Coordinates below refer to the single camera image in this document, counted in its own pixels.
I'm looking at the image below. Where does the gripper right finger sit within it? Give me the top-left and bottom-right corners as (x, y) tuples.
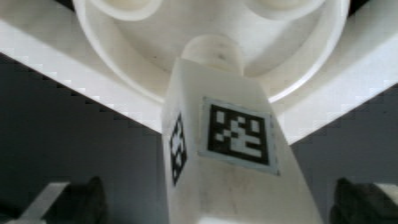
(328, 178), (398, 224)

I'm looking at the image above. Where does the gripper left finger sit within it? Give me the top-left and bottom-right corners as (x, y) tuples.
(17, 177), (108, 224)

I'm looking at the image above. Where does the white stool leg with tag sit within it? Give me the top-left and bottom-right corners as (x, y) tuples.
(158, 33), (326, 224)

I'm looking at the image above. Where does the white round stool seat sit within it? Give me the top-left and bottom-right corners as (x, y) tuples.
(72, 0), (349, 102)

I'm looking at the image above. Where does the white L-shaped obstacle frame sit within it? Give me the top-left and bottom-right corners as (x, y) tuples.
(0, 0), (398, 142)

